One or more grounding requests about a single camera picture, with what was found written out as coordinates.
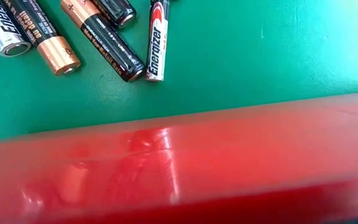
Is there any red plastic bin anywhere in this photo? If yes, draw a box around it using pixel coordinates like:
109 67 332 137
0 89 358 224

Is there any pile of loose batteries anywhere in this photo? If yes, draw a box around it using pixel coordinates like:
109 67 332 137
60 0 146 83

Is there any green table mat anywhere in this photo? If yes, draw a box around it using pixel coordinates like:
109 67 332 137
0 0 358 144

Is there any black cylindrical battery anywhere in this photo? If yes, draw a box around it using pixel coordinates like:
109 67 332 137
93 0 137 30

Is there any silver Energizer AA battery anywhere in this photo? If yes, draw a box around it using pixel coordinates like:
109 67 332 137
0 0 33 58

